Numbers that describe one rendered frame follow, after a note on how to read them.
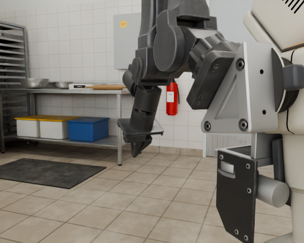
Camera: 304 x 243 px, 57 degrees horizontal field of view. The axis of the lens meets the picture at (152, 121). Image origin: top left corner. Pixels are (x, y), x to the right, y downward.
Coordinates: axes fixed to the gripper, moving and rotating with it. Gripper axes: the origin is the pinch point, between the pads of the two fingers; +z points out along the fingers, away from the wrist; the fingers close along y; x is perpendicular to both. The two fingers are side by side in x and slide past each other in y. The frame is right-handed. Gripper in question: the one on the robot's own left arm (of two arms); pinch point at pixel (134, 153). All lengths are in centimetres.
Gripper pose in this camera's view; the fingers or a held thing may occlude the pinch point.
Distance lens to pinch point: 74.0
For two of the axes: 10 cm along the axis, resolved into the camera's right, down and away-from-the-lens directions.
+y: -9.0, 0.5, -4.4
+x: 3.9, 5.6, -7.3
